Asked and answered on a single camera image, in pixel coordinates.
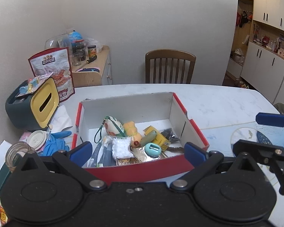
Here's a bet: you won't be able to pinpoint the black beads plastic bag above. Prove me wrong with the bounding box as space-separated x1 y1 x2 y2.
161 128 180 143

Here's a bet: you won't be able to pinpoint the green face pouch with tassel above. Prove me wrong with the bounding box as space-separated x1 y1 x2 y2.
94 116 127 144

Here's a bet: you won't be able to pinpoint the yellow pikachu toy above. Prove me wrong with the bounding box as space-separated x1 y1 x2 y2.
123 121 142 148

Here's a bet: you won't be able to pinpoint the red white cardboard box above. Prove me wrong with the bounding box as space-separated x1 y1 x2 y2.
72 92 209 184

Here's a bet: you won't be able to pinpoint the blue patterned table mat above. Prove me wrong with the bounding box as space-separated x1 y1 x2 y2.
202 122 284 157

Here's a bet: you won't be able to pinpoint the yellow grey tissue box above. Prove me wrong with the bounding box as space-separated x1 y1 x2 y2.
5 77 59 131

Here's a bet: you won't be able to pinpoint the olive green cylinder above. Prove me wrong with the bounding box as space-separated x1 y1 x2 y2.
140 130 157 147

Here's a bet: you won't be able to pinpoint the teal pencil sharpener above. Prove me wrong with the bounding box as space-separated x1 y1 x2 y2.
145 142 162 158

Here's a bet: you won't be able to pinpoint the silver foil snack packet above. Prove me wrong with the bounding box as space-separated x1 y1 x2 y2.
116 148 168 166

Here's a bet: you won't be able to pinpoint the red snack bag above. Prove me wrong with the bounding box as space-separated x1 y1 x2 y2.
28 47 75 102

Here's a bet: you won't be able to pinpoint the brown glass jar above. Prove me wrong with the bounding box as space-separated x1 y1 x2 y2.
5 141 36 173

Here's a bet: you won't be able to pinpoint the white button shaped lid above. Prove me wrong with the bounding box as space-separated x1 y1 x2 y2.
27 130 48 151

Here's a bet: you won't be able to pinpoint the blue globe toy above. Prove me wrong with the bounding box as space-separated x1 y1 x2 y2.
68 30 84 48

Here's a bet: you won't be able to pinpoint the brown wooden chair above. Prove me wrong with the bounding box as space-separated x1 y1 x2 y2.
145 49 196 84

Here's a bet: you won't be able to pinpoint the blue rubber glove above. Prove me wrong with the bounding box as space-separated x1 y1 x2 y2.
38 131 72 156

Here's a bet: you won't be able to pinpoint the white wooden sideboard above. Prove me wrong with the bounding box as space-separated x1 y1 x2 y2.
72 45 113 88

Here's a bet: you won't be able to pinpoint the white wall cabinets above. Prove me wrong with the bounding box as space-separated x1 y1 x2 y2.
226 0 284 103

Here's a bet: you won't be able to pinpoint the white beads plastic bag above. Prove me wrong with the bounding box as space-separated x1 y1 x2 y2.
112 137 134 160

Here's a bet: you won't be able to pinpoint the blue white tissue pack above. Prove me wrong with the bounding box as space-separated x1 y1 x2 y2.
87 142 116 168

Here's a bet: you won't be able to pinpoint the yellow cardboard box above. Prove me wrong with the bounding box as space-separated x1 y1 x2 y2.
143 126 171 152

